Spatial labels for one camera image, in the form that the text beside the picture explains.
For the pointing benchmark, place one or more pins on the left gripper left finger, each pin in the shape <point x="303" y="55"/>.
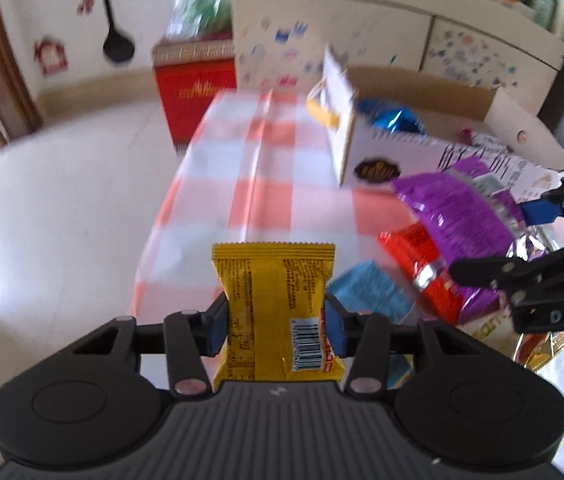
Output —
<point x="189" y="337"/>

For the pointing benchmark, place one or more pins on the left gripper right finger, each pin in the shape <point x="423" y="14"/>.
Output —
<point x="363" y="338"/>

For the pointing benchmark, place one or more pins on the light blue snack packet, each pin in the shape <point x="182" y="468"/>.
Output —
<point x="367" y="288"/>

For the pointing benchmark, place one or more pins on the yellow snack packet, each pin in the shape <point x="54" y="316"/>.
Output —
<point x="276" y="321"/>

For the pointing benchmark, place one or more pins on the red snack bag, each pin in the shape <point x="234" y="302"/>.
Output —
<point x="421" y="262"/>

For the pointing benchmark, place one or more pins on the purple snack bag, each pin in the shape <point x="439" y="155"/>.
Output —
<point x="470" y="214"/>

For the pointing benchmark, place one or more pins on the silver foil snack bag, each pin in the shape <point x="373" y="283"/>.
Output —
<point x="534" y="242"/>

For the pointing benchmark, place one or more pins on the white cardboard milk box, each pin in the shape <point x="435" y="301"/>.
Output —
<point x="459" y="122"/>

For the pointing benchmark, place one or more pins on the dark blue foil snack bag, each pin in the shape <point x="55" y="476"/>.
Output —
<point x="390" y="117"/>

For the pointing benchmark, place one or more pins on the beige stickered cabinet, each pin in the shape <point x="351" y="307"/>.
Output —
<point x="280" y="44"/>

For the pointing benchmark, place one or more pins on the red gift box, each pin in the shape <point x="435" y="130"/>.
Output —
<point x="189" y="73"/>

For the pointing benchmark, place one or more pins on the clear plastic bag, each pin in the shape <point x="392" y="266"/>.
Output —
<point x="192" y="19"/>

